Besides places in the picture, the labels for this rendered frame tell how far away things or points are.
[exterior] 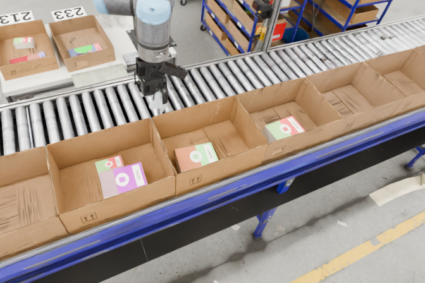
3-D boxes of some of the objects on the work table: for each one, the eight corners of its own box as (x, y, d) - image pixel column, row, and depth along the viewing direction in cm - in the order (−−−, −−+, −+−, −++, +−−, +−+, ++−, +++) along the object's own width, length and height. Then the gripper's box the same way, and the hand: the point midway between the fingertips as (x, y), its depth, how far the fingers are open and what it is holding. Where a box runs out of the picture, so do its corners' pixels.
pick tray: (47, 33, 204) (42, 19, 196) (59, 69, 183) (55, 55, 176) (-3, 42, 193) (-10, 27, 185) (4, 81, 173) (-3, 67, 165)
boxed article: (16, 44, 193) (14, 38, 189) (35, 43, 195) (32, 36, 192) (16, 50, 189) (12, 43, 186) (34, 48, 192) (31, 42, 188)
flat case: (67, 52, 191) (67, 50, 190) (98, 44, 198) (98, 42, 197) (74, 65, 184) (73, 63, 183) (106, 57, 191) (105, 55, 190)
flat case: (9, 62, 182) (9, 59, 181) (44, 53, 190) (43, 51, 189) (14, 76, 175) (14, 74, 174) (50, 66, 183) (50, 64, 182)
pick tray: (96, 27, 213) (93, 14, 205) (116, 60, 193) (114, 47, 186) (52, 36, 202) (47, 23, 194) (68, 72, 182) (64, 59, 174)
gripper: (129, 49, 96) (132, 103, 111) (147, 70, 90) (147, 124, 104) (155, 44, 100) (155, 96, 115) (173, 64, 94) (171, 117, 108)
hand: (159, 105), depth 110 cm, fingers open, 5 cm apart
